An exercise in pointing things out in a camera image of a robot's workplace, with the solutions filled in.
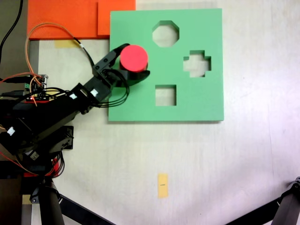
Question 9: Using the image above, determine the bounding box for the red cylinder block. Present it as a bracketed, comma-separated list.
[119, 45, 149, 72]

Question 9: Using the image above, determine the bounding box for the orange flat block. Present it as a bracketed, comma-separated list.
[26, 0, 137, 41]

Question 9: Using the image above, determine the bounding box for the green shape-hole board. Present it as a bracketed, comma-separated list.
[107, 8, 225, 123]

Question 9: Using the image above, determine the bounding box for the plain yellow tape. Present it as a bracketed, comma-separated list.
[54, 39, 77, 49]

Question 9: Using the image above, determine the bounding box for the black driver board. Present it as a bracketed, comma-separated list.
[24, 92, 53, 103]

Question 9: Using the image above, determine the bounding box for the small circuit board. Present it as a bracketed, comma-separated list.
[23, 74, 49, 91]

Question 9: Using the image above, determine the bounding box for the yellow tape with mark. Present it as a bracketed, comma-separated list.
[157, 173, 169, 200]

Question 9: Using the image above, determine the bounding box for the thin black tripod strut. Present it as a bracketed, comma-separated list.
[57, 194, 117, 225]
[224, 200, 282, 225]

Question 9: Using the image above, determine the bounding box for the thick black tripod leg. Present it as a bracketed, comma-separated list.
[29, 179, 65, 225]

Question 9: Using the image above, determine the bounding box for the notched black tripod leg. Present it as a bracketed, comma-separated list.
[273, 176, 300, 225]

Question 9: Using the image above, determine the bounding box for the thin black wire loop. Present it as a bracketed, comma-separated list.
[97, 79, 128, 109]
[103, 68, 130, 105]

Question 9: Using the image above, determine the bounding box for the black sleeved wire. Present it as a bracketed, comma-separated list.
[74, 37, 97, 69]

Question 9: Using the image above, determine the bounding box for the thin tan wire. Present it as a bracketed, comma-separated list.
[27, 25, 76, 79]

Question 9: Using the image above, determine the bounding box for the long orange wire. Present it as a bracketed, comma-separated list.
[24, 22, 82, 78]

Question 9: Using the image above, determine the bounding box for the black cable plug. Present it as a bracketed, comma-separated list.
[0, 76, 28, 84]
[0, 90, 26, 98]

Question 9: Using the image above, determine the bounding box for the red base plate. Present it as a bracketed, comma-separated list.
[22, 158, 60, 178]

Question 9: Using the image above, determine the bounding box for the thick black cable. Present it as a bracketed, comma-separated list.
[0, 0, 24, 56]

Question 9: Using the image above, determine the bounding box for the short orange wire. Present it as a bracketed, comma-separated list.
[0, 151, 57, 177]

